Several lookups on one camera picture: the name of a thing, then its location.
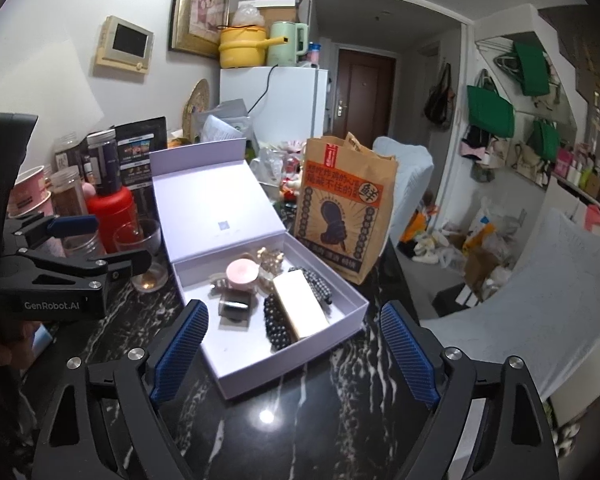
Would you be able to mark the pale blue roll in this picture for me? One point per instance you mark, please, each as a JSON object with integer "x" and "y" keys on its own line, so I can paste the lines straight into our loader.
{"x": 44, "y": 340}

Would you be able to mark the wall intercom panel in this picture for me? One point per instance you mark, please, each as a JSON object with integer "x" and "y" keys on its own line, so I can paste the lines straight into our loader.
{"x": 125, "y": 45}

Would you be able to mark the brown door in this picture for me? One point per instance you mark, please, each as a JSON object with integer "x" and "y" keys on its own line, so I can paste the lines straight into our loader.
{"x": 365, "y": 95}

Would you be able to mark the yellow pot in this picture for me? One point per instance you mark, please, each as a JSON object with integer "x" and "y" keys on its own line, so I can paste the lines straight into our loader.
{"x": 240, "y": 47}

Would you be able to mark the clear glass cup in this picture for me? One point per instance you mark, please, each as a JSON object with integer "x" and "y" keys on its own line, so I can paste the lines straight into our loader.
{"x": 140, "y": 245}

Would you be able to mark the white plastic bag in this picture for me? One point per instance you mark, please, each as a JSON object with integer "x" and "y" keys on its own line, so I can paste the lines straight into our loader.
{"x": 487, "y": 225}

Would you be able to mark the red canister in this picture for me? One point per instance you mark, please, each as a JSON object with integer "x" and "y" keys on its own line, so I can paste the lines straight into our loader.
{"x": 107, "y": 215}

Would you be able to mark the dark hanging bag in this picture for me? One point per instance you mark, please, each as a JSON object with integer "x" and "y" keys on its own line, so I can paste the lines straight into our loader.
{"x": 439, "y": 97}

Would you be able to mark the gold cardboard box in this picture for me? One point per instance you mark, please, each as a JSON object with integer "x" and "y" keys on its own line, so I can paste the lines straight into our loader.
{"x": 300, "y": 305}

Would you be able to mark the small dark box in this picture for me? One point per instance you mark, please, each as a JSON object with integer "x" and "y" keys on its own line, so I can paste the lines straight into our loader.
{"x": 236, "y": 312}

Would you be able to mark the brown-filled spice jar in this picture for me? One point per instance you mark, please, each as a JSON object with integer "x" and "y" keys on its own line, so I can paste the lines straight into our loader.
{"x": 70, "y": 200}

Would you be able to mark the white refrigerator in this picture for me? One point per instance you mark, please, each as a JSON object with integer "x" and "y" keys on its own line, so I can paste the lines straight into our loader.
{"x": 290, "y": 105}

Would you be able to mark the black white gingham scrunchie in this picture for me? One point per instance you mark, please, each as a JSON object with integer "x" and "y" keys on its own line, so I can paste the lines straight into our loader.
{"x": 277, "y": 327}

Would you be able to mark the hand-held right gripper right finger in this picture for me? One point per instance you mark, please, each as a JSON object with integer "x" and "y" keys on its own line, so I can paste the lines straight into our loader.
{"x": 410, "y": 355}

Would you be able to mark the clear lid jar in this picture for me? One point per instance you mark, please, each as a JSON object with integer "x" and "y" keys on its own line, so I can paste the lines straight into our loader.
{"x": 66, "y": 152}

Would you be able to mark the colourful small items pile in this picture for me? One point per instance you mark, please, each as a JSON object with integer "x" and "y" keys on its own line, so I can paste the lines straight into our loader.
{"x": 280, "y": 170}

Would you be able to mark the open brown carton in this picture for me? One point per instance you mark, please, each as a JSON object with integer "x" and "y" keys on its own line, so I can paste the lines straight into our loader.
{"x": 480, "y": 270}

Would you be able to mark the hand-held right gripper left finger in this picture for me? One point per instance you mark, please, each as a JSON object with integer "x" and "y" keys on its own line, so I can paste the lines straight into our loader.
{"x": 180, "y": 355}

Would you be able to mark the gold framed picture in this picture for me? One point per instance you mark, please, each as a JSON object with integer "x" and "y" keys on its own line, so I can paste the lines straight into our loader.
{"x": 200, "y": 5}

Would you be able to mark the pink round case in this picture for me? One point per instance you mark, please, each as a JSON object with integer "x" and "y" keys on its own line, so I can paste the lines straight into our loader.
{"x": 242, "y": 272}

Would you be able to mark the clear plastic bag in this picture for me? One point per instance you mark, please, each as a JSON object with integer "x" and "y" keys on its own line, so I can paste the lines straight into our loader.
{"x": 247, "y": 15}

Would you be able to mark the woven round mat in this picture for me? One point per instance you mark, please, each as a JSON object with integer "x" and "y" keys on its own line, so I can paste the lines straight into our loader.
{"x": 196, "y": 105}

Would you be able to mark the grey paper bag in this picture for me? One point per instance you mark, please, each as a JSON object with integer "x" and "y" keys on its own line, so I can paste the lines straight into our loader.
{"x": 222, "y": 122}

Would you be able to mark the black display card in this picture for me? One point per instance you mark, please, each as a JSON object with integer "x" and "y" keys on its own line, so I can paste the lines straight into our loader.
{"x": 142, "y": 150}

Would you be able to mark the white slippers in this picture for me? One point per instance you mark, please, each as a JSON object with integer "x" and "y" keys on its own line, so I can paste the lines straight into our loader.
{"x": 565, "y": 437}

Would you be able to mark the person's left hand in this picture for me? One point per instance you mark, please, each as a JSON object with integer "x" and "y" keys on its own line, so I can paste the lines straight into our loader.
{"x": 15, "y": 345}

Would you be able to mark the green tote bag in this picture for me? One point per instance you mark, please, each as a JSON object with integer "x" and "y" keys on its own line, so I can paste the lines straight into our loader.
{"x": 490, "y": 112}

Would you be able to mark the orange bag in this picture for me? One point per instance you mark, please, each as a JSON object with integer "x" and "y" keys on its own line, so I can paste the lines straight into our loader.
{"x": 412, "y": 227}

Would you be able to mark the orange-filled glass jar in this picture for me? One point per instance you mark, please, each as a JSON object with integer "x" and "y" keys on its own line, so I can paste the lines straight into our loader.
{"x": 82, "y": 247}

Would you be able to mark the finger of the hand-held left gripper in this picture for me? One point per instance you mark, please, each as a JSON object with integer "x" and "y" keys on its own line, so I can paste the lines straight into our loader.
{"x": 125, "y": 265}
{"x": 72, "y": 226}

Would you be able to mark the printed brown paper bag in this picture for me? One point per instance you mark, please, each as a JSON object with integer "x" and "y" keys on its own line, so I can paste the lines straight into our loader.
{"x": 340, "y": 220}

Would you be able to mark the purple gift box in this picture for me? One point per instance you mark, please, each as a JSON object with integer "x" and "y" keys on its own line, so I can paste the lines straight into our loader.
{"x": 205, "y": 195}

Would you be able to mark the dark jar silver lid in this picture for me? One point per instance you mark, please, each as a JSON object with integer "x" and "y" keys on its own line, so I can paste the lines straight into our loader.
{"x": 104, "y": 165}

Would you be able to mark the pale green kettle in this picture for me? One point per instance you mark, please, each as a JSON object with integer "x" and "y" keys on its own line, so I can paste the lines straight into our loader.
{"x": 285, "y": 45}

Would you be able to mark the row of bottles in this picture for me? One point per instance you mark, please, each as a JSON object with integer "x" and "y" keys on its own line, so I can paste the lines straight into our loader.
{"x": 590, "y": 175}

